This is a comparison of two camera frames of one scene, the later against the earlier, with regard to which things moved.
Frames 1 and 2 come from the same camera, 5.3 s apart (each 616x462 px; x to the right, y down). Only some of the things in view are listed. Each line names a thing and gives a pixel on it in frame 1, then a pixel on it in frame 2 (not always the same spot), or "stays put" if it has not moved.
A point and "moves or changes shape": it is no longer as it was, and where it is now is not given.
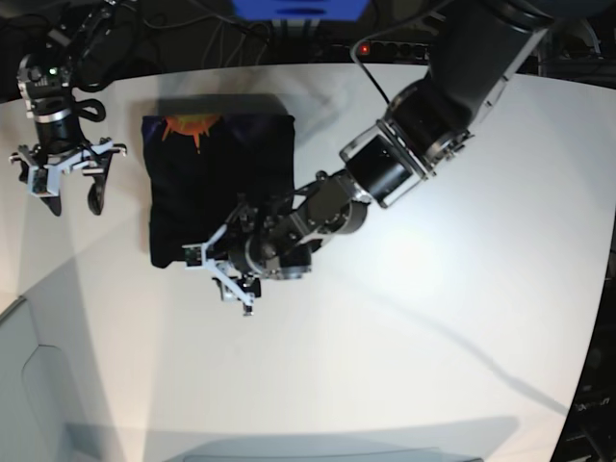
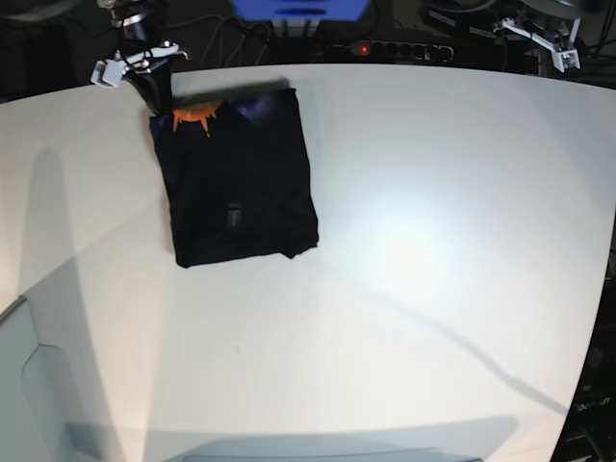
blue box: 342,11 stays put
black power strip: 382,51 stays put
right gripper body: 227,254 to 561,39
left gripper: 62,142 to 142,48
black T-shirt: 200,167 moves or changes shape
